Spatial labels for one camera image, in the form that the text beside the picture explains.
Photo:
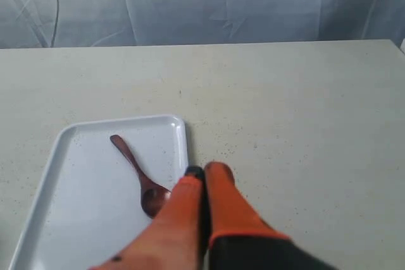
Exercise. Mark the white rectangular plastic tray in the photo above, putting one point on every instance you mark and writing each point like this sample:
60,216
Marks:
87,205

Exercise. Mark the dark red wooden spoon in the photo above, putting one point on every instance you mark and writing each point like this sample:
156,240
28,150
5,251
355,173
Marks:
152,195

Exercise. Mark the black orange right gripper right finger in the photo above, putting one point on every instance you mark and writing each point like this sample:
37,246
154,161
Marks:
240,238

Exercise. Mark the white backdrop curtain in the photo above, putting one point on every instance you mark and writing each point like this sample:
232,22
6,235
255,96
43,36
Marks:
77,23

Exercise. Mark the black orange right gripper left finger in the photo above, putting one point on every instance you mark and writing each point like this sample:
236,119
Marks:
175,237

